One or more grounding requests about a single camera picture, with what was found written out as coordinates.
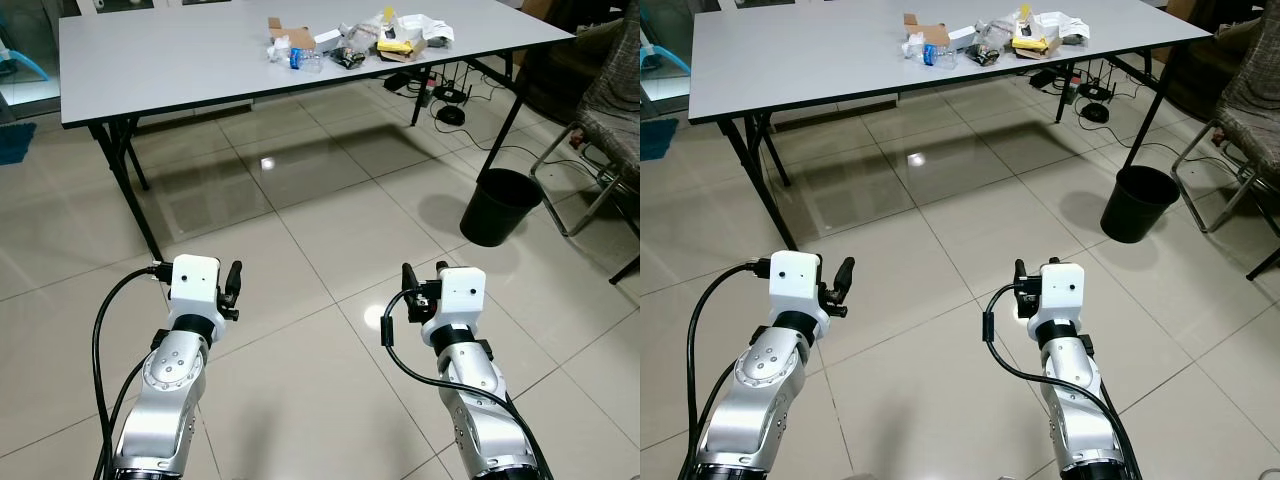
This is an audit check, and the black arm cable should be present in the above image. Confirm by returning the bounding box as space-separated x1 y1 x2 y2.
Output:
686 260 773 480
93 262 173 480
380 288 551 480
983 283 1141 480

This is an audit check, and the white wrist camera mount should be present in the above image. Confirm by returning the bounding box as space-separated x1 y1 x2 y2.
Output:
768 250 832 337
167 255 224 333
1030 261 1087 339
425 266 488 346

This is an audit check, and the blue hose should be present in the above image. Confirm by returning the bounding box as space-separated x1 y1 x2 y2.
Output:
0 28 51 81
640 10 691 76

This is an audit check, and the clear plastic bag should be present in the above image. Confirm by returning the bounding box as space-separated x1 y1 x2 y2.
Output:
340 20 383 53
975 18 1016 49

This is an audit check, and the small brown cardboard box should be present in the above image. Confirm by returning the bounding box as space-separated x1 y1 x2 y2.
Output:
903 13 951 46
267 17 316 49

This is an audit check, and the grey table with black legs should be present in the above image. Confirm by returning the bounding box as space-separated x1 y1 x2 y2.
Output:
58 0 577 263
688 0 1215 253

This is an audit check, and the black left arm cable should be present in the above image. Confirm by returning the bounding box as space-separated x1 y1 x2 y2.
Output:
93 262 173 480
686 260 773 480

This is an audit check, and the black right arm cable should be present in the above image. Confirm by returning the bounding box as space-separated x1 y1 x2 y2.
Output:
380 288 551 480
983 283 1141 480

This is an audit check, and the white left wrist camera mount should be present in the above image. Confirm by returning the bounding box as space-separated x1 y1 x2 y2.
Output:
768 250 832 337
167 255 224 333

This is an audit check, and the white paper bag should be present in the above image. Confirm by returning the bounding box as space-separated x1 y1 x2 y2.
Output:
1030 10 1091 43
395 13 456 46

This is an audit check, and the black rubbish bin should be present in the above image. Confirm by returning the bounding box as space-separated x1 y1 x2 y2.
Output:
1100 165 1182 245
460 168 545 248

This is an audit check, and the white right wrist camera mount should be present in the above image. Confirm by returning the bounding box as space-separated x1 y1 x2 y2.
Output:
425 266 488 346
1030 261 1087 339

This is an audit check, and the grey woven metal-frame chair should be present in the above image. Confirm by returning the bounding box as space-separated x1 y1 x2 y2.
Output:
1170 18 1280 283
530 18 641 287

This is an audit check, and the dark brown sofa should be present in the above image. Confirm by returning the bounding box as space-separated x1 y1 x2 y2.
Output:
1160 30 1251 121
515 25 611 126

